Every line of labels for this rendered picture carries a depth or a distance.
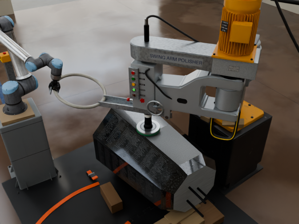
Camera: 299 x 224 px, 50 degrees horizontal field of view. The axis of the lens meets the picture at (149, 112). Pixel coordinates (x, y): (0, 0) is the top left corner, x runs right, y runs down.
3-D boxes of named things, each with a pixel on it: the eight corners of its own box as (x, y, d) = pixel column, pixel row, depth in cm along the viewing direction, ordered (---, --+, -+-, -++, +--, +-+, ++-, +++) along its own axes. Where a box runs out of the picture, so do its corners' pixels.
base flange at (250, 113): (228, 95, 361) (229, 91, 358) (265, 115, 329) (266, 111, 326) (196, 110, 337) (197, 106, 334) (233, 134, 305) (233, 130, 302)
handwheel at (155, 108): (167, 111, 268) (167, 96, 260) (163, 118, 261) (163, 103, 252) (150, 108, 273) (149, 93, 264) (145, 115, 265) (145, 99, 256)
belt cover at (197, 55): (256, 69, 242) (260, 48, 232) (253, 85, 223) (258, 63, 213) (137, 51, 269) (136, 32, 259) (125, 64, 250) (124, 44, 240)
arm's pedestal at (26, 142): (17, 196, 341) (-7, 133, 292) (7, 167, 376) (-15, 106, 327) (62, 178, 362) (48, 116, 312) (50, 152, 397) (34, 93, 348)
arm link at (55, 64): (57, 56, 275) (65, 62, 272) (56, 68, 283) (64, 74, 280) (48, 59, 268) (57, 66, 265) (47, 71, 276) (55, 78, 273)
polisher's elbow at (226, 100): (216, 97, 264) (219, 75, 252) (240, 101, 258) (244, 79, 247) (212, 109, 249) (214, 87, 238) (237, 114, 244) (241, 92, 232)
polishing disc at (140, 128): (140, 118, 305) (140, 117, 305) (162, 122, 300) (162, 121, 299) (133, 132, 289) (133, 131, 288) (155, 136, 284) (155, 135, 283)
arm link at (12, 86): (1, 100, 310) (-3, 85, 299) (16, 93, 321) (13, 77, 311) (11, 106, 303) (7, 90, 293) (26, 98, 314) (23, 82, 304)
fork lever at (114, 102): (176, 108, 284) (176, 103, 281) (170, 120, 269) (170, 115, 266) (106, 97, 305) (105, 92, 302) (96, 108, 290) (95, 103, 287)
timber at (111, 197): (100, 193, 341) (99, 185, 334) (111, 189, 345) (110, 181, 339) (112, 214, 319) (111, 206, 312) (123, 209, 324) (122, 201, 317)
